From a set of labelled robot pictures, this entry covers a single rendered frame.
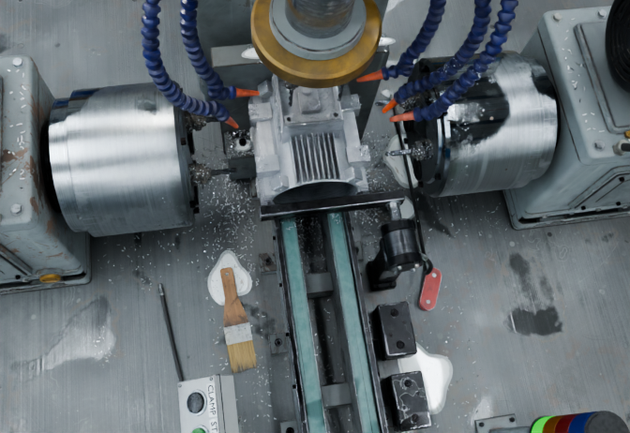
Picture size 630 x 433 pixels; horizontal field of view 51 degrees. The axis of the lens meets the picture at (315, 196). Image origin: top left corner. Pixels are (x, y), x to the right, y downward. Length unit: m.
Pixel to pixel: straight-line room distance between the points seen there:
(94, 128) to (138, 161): 0.08
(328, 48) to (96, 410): 0.79
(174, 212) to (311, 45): 0.37
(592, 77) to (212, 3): 0.65
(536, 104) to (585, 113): 0.08
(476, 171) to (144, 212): 0.55
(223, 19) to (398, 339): 0.66
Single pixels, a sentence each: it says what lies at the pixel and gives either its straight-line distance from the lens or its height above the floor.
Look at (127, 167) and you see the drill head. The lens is 1.03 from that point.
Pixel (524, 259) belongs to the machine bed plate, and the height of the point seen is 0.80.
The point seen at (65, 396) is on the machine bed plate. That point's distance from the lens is 1.33.
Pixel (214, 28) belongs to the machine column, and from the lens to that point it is 1.22.
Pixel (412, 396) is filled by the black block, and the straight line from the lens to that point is 1.25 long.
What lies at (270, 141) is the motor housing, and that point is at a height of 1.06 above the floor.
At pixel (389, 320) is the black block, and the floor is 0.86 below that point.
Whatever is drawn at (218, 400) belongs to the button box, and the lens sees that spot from 1.00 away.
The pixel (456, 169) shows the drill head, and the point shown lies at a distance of 1.11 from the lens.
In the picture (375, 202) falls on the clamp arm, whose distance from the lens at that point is 1.14.
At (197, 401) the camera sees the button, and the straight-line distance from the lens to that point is 1.01.
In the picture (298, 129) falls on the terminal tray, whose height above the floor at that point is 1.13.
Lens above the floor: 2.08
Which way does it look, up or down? 69 degrees down
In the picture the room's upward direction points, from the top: 12 degrees clockwise
